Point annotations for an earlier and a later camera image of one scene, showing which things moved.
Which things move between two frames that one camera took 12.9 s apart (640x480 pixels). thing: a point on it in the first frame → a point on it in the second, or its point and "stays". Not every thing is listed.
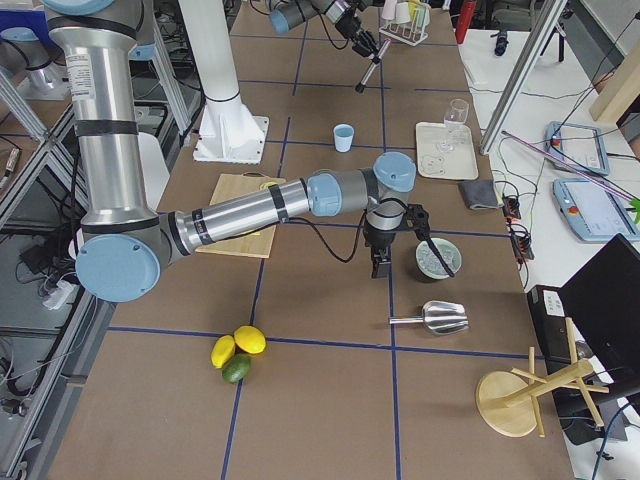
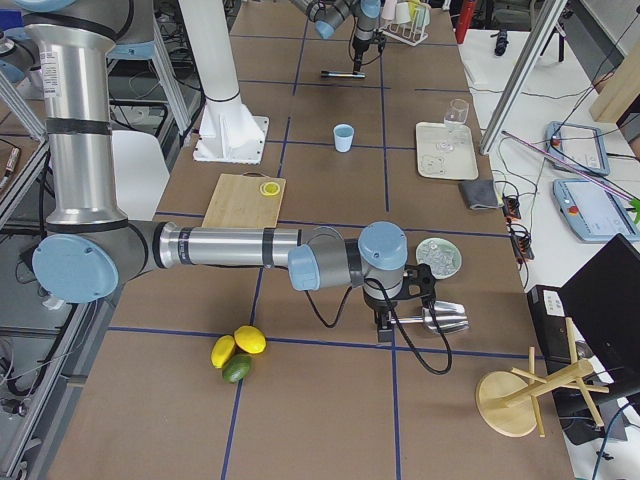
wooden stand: [508, 402] stays
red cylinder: [465, 18] stays
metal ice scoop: [440, 317] stays
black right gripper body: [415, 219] → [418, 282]
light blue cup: [344, 135] stays
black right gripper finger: [381, 257] → [384, 331]
